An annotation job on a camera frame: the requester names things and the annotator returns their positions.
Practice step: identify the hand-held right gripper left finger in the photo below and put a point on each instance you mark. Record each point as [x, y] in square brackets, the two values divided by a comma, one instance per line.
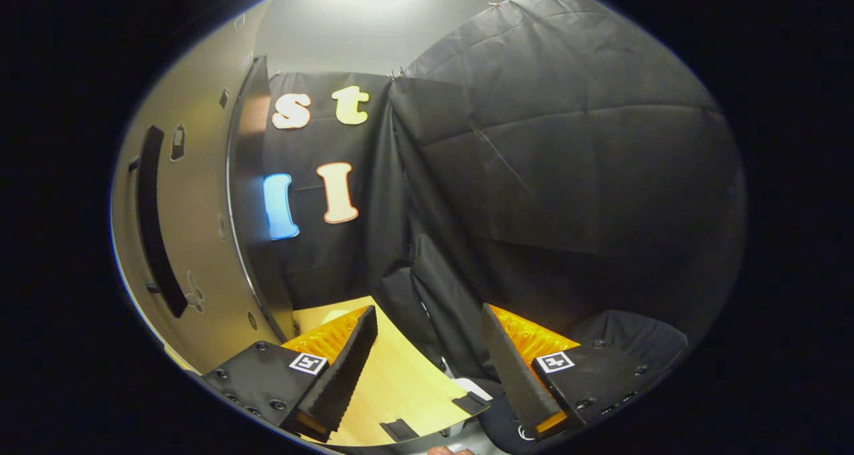
[350, 375]

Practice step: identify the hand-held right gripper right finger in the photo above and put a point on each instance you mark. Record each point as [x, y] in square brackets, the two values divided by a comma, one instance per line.
[514, 375]

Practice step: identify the grey cabinet door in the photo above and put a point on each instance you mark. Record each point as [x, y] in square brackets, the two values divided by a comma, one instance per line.
[200, 208]

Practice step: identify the black table edge clip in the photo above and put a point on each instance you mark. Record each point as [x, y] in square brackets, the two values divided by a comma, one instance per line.
[471, 403]
[400, 429]

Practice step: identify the black backdrop cloth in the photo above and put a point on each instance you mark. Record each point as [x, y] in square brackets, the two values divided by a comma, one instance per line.
[567, 175]

